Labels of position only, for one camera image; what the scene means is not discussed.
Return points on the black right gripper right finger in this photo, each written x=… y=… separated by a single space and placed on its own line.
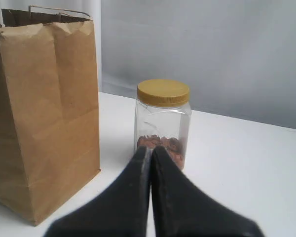
x=180 y=209

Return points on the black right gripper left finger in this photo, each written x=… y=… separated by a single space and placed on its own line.
x=121 y=210

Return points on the clear jar yellow lid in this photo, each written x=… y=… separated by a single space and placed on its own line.
x=162 y=117

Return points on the brown paper bag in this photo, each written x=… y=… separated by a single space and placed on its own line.
x=49 y=111

